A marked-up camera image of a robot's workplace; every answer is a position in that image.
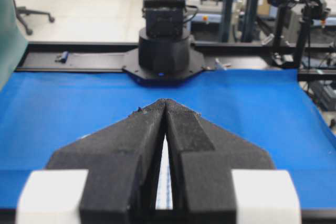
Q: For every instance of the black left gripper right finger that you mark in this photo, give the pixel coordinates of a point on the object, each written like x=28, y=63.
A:
x=219, y=177

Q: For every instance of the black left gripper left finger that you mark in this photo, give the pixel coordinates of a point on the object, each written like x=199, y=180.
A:
x=109, y=176

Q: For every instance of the blue striped white towel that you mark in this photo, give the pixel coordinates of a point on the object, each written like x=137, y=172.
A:
x=164, y=199

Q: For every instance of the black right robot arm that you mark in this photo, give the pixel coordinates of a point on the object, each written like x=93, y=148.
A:
x=164, y=42

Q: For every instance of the blue table cloth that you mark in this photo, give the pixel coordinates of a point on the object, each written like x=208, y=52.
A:
x=41, y=112

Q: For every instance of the blue spring clamp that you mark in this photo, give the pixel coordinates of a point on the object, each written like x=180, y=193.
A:
x=62, y=58

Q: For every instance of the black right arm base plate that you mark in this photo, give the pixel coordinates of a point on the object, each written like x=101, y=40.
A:
x=148, y=77

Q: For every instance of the black table edge rail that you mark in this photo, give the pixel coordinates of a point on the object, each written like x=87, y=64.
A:
x=317, y=60

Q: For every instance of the black camera stand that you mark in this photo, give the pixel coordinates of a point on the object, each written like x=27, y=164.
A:
x=312, y=9

